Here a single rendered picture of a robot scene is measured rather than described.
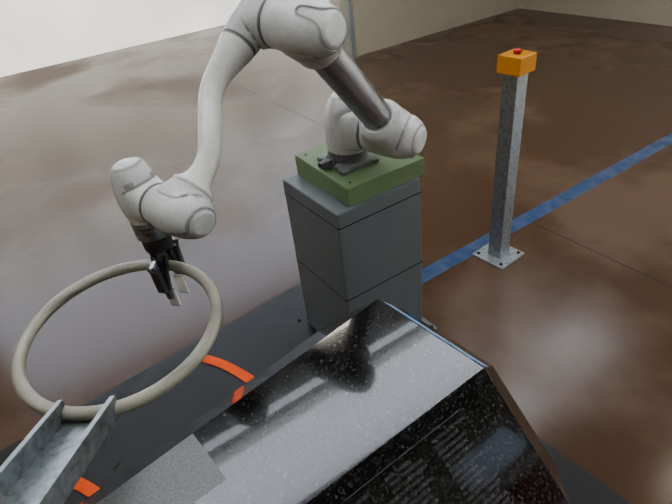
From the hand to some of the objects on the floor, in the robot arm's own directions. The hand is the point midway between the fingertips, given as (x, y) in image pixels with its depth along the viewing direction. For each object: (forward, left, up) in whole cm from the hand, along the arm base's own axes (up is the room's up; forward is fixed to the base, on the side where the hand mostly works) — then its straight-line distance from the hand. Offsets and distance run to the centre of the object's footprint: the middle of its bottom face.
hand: (177, 290), depth 147 cm
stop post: (-21, +174, -85) cm, 195 cm away
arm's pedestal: (-25, +84, -86) cm, 123 cm away
